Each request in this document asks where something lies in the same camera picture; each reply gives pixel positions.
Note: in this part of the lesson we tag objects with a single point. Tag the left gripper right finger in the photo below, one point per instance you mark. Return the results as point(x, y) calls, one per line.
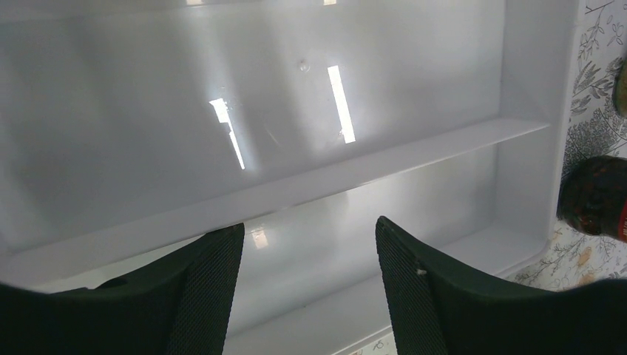
point(439, 305)

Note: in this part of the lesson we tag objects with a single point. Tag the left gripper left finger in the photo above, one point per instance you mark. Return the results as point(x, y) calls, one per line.
point(178, 304)

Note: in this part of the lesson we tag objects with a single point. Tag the white plastic organizer tray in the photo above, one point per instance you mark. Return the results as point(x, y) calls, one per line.
point(131, 128)

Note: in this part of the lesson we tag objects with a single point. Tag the red lid sauce jar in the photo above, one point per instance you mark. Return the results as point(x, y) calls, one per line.
point(592, 198)

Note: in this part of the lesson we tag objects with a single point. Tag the white lid brown jar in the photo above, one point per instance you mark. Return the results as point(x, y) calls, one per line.
point(619, 92)

